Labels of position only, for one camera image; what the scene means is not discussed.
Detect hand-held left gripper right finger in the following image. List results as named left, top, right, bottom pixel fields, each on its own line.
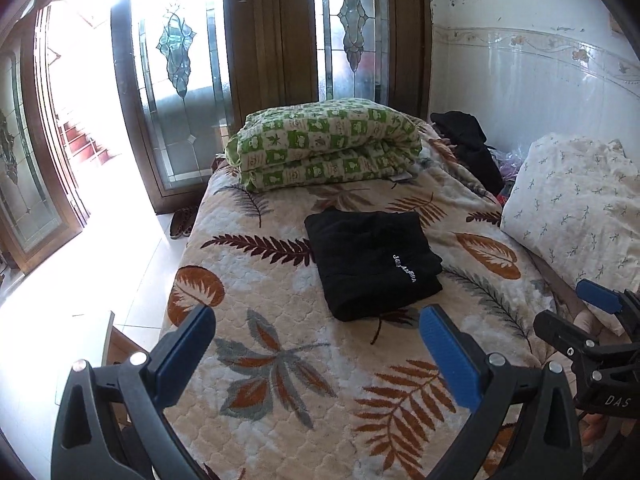
left=419, top=304, right=585, bottom=480

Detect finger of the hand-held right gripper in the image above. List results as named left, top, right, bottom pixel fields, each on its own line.
left=532, top=310, right=603, bottom=361
left=575, top=279, right=640, bottom=323

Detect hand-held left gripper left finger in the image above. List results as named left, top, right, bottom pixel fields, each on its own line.
left=50, top=302, right=217, bottom=480

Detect black pants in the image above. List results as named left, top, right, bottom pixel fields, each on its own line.
left=304, top=207, right=445, bottom=323

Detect person's right hand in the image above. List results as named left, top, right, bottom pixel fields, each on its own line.
left=581, top=410, right=618, bottom=447

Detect white floral pillow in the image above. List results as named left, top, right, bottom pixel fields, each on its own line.
left=500, top=132, right=640, bottom=336

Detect brown shoe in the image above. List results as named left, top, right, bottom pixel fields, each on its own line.
left=182, top=205, right=202, bottom=237
left=169, top=207, right=193, bottom=239

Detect leaf-patterned bed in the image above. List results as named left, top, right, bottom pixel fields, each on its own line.
left=160, top=120, right=591, bottom=480

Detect clear plastic bag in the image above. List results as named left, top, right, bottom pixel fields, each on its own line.
left=492, top=147, right=527, bottom=197

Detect pile of black clothes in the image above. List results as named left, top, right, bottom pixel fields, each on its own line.
left=430, top=111, right=505, bottom=196

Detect red outdoor staircase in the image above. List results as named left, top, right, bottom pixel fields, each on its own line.
left=54, top=109, right=122, bottom=167

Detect folded green patterned quilt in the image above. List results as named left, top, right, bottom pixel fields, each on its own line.
left=225, top=97, right=423, bottom=192

